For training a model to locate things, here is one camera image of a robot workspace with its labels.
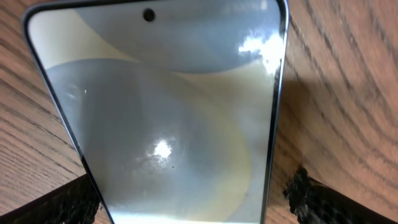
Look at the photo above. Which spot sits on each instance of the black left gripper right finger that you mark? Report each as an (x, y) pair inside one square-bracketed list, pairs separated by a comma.
[(315, 203)]

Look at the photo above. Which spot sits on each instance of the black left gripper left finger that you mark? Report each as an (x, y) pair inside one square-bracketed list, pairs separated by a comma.
[(73, 203)]

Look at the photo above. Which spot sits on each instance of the blue-screen Samsung smartphone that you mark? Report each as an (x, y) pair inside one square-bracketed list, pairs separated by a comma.
[(172, 106)]

